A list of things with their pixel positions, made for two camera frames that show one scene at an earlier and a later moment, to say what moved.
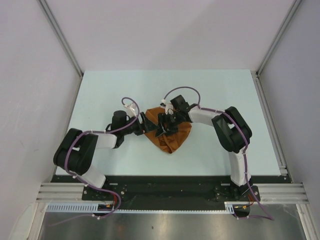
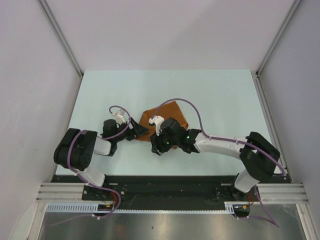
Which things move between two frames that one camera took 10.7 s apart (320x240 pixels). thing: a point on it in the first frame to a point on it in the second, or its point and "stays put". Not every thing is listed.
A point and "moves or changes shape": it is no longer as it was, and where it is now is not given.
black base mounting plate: x=171 y=192 stays put
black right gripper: x=163 y=118 to x=156 y=142
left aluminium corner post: x=47 y=10 stays put
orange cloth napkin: x=171 y=143 moves or changes shape
